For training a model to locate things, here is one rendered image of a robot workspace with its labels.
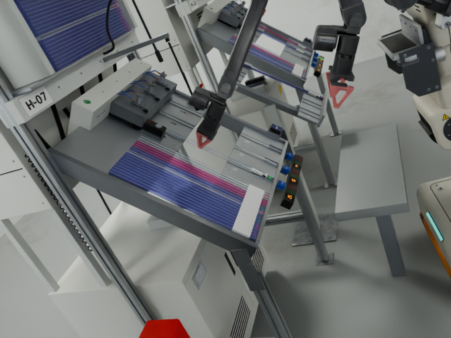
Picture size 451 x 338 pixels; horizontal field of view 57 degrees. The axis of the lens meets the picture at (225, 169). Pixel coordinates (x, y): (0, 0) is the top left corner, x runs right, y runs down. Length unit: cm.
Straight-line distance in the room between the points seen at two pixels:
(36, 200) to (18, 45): 51
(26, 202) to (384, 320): 147
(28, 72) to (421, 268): 177
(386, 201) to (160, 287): 84
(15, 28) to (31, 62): 10
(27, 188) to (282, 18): 385
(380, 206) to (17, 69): 125
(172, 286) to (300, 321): 73
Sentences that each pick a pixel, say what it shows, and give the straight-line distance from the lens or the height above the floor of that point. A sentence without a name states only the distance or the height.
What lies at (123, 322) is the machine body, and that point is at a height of 43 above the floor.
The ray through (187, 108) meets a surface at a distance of 180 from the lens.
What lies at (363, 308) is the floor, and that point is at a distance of 200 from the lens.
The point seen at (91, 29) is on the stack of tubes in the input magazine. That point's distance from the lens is 163.
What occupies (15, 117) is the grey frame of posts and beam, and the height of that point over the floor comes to 133.
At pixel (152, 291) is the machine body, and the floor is 59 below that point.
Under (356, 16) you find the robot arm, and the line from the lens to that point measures 124.
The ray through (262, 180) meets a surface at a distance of 156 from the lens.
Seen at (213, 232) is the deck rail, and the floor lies 80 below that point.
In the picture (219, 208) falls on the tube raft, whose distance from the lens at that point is 135.
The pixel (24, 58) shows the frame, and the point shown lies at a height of 146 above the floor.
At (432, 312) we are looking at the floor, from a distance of 195.
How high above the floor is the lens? 148
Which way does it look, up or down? 24 degrees down
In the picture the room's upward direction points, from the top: 24 degrees counter-clockwise
